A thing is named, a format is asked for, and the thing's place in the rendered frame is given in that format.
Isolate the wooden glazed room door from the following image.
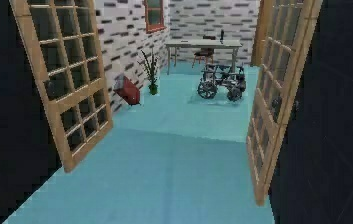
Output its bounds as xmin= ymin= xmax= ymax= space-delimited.
xmin=9 ymin=0 xmax=114 ymax=174
xmin=245 ymin=0 xmax=324 ymax=207

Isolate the green house plant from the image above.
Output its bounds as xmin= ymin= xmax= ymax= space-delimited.
xmin=137 ymin=49 xmax=161 ymax=96

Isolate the dark wheeled cart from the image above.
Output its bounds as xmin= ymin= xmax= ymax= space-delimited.
xmin=197 ymin=63 xmax=247 ymax=103

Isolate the red framed window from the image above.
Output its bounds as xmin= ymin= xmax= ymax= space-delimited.
xmin=144 ymin=0 xmax=166 ymax=34

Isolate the brown wooden chair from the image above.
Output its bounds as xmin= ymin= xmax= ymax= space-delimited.
xmin=191 ymin=35 xmax=217 ymax=69

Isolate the grey table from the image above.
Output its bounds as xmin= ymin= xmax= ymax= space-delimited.
xmin=164 ymin=38 xmax=244 ymax=76

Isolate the red bin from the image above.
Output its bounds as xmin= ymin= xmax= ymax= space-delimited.
xmin=113 ymin=74 xmax=142 ymax=107

